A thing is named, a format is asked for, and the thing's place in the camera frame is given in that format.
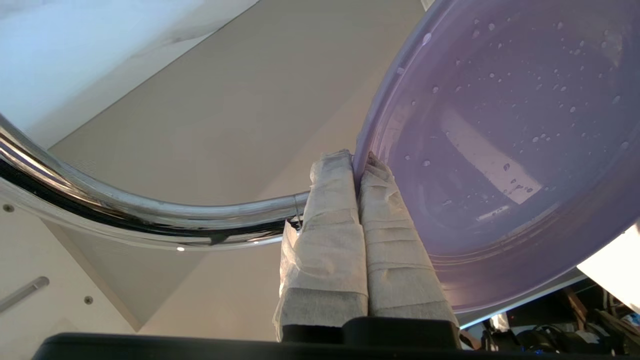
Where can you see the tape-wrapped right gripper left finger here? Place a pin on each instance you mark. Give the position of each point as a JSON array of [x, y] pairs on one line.
[[330, 250]]

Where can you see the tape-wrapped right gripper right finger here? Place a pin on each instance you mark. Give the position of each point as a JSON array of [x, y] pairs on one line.
[[395, 265]]

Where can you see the lavender round plate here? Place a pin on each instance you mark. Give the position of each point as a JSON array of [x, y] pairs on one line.
[[500, 150]]

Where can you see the chrome gooseneck faucet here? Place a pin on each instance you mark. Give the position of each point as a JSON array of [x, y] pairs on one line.
[[150, 220]]

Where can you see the small round ceiling fitting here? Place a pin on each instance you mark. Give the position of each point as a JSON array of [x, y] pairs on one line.
[[88, 300], [8, 208]]

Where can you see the linear recessed ceiling light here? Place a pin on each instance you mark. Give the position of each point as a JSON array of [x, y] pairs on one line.
[[22, 294]]

